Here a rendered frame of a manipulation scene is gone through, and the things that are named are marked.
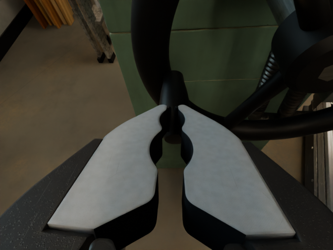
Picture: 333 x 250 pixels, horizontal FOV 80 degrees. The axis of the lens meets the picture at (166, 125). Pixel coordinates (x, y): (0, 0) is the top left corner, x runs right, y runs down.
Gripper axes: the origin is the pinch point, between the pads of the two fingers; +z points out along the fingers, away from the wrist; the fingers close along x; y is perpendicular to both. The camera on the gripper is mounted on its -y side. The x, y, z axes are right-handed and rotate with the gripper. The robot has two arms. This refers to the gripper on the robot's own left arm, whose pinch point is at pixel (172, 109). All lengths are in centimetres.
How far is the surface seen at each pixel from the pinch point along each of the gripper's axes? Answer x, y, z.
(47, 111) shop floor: -72, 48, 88
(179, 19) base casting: 0.7, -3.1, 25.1
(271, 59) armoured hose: 11.7, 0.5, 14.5
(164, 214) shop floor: -3, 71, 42
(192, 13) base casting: 2.6, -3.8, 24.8
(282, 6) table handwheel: 9.4, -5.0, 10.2
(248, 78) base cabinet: 16.0, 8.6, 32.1
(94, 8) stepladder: -48, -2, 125
